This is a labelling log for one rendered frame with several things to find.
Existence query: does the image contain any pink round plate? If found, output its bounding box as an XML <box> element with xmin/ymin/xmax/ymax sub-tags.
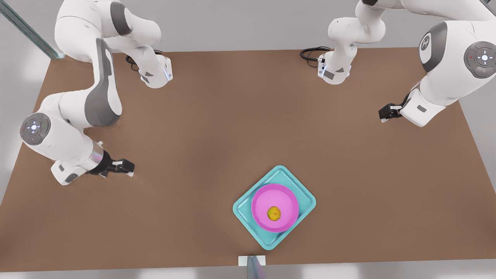
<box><xmin>251</xmin><ymin>184</ymin><xmax>300</xmax><ymax>233</ymax></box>

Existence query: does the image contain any teal square tray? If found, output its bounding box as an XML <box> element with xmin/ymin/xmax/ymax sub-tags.
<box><xmin>232</xmin><ymin>165</ymin><xmax>317</xmax><ymax>251</ymax></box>

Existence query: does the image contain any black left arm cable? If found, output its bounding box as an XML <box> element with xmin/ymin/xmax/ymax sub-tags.
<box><xmin>300</xmin><ymin>46</ymin><xmax>332</xmax><ymax>68</ymax></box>

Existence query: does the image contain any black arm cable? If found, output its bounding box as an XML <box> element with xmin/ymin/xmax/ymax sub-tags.
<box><xmin>300</xmin><ymin>46</ymin><xmax>332</xmax><ymax>68</ymax></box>
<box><xmin>125</xmin><ymin>50</ymin><xmax>164</xmax><ymax>72</ymax></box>

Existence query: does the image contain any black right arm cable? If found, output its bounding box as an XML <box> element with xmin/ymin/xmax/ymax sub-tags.
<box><xmin>125</xmin><ymin>50</ymin><xmax>164</xmax><ymax>72</ymax></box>

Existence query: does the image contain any silver frame post with foot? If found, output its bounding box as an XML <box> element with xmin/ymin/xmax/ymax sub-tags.
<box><xmin>238</xmin><ymin>255</ymin><xmax>267</xmax><ymax>279</ymax></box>

